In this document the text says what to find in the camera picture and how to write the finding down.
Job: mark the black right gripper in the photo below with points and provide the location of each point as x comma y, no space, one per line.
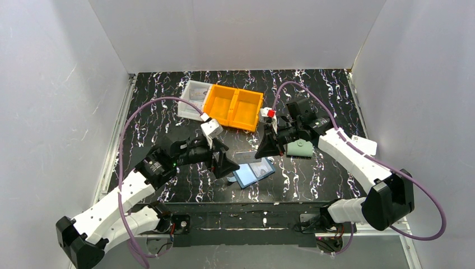
273,137

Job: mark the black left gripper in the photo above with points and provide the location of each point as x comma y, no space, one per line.
217,156

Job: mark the credit card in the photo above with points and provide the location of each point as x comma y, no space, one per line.
246,157
198,94

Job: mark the blue card holder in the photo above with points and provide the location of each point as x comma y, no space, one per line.
250,173

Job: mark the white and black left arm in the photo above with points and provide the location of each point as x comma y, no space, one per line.
135,187

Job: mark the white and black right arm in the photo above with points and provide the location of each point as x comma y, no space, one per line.
390,196

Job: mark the green card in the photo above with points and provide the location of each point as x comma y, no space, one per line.
299,148

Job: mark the silver wrench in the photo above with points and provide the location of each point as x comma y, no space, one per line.
271,160

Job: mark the right orange plastic bin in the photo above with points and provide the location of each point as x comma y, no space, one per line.
245,108

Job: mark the orange plastic bin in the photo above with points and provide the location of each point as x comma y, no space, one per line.
219,103
245,108

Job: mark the left orange plastic bin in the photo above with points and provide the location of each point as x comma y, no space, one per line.
219,103

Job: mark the white plastic bin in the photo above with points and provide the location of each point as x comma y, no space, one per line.
186,111

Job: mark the black flat box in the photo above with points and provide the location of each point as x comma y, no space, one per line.
141,156

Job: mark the white rectangular device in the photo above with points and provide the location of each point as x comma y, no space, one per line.
367,146

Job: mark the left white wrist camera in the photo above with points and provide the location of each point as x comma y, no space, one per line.
211,128

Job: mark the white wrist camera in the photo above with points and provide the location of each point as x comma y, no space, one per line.
268,115
211,128

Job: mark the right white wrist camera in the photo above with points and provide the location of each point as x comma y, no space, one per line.
268,115

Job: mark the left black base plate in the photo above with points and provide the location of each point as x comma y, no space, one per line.
177,224

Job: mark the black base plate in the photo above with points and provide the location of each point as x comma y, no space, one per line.
177,224
314,224

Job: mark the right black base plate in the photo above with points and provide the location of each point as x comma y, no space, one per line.
314,224

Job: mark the aluminium left rail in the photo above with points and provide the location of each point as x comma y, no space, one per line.
107,175

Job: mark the aluminium rail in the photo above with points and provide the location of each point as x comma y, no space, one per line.
259,226
107,175

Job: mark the aluminium front rail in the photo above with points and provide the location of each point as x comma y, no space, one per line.
259,226

